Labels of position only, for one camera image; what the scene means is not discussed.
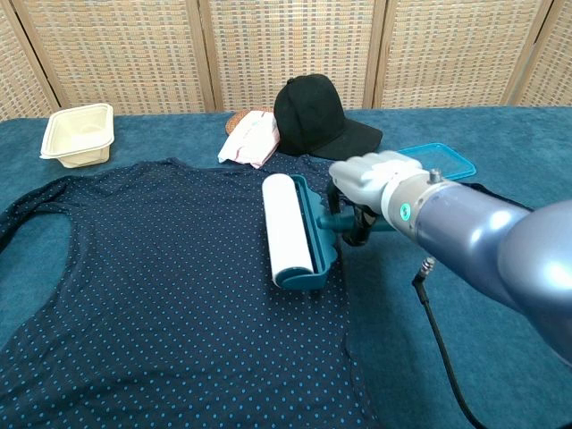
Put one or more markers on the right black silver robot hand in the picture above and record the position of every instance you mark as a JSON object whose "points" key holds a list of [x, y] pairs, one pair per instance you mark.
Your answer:
{"points": [[371, 174]]}

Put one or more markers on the teal white lint roller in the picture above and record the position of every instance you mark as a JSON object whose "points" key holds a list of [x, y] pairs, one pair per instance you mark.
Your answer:
{"points": [[286, 223]]}

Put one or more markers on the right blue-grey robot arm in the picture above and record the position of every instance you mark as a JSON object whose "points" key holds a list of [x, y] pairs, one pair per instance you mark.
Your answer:
{"points": [[469, 223]]}

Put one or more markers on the blue translucent container lid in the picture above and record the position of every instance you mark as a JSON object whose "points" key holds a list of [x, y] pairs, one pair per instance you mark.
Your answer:
{"points": [[447, 156]]}

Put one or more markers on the black baseball cap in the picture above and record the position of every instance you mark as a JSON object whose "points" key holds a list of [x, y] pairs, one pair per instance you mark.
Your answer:
{"points": [[313, 116]]}

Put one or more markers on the white pink tissue pack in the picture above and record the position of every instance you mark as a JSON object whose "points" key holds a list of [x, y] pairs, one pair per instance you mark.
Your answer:
{"points": [[250, 140]]}

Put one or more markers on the round woven brown coaster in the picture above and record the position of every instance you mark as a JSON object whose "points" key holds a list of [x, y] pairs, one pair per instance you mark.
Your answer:
{"points": [[234, 120]]}

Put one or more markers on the bamboo folding screen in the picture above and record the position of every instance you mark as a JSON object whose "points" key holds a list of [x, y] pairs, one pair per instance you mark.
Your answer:
{"points": [[286, 53]]}

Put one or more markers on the blue carpet table cover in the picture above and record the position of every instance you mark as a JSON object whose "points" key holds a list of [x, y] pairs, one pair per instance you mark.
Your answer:
{"points": [[447, 335]]}

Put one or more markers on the navy polka dot shirt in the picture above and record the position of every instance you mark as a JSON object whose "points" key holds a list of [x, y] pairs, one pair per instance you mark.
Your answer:
{"points": [[156, 268]]}

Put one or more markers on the cream plastic food container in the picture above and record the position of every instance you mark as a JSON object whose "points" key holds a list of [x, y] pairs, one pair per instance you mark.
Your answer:
{"points": [[78, 134]]}

